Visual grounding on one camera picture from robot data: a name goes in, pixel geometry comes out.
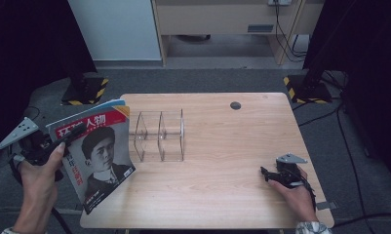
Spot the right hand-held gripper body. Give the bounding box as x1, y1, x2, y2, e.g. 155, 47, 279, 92
275, 153, 308, 189

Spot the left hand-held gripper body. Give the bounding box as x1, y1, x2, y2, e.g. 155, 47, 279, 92
0, 117, 59, 166

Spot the magazine with portrait cover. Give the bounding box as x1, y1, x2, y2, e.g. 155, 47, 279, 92
46, 98, 137, 215

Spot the clear acrylic file organizer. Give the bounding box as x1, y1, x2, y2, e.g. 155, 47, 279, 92
128, 108, 186, 163

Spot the person's right hand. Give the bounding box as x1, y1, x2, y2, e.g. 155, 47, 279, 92
269, 168, 318, 223

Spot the person's left hand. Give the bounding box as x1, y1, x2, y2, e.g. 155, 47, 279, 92
18, 141, 66, 213

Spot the stand base with hazard tape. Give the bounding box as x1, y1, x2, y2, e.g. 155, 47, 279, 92
60, 48, 109, 106
283, 58, 332, 105

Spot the black curtain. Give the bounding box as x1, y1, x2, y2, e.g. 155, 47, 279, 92
0, 0, 98, 165
302, 0, 391, 188

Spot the white panel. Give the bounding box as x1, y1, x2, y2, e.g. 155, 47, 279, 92
67, 0, 162, 61

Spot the light wooden cabinet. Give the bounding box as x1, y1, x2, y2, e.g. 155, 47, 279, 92
150, 0, 326, 67

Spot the right hand-held gripper cable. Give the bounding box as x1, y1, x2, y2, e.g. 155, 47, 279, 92
293, 168, 318, 212

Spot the hand-held gripper cable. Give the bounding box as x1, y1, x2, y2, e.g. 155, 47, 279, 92
8, 155, 74, 234
293, 168, 318, 212

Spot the thin black floor cable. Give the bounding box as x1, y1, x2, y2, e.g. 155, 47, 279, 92
335, 108, 369, 225
21, 105, 42, 122

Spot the left hand-held gripper cable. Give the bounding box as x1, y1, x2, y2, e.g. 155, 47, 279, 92
8, 155, 74, 234

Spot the black hanging cable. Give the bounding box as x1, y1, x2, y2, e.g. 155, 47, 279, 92
273, 0, 309, 63

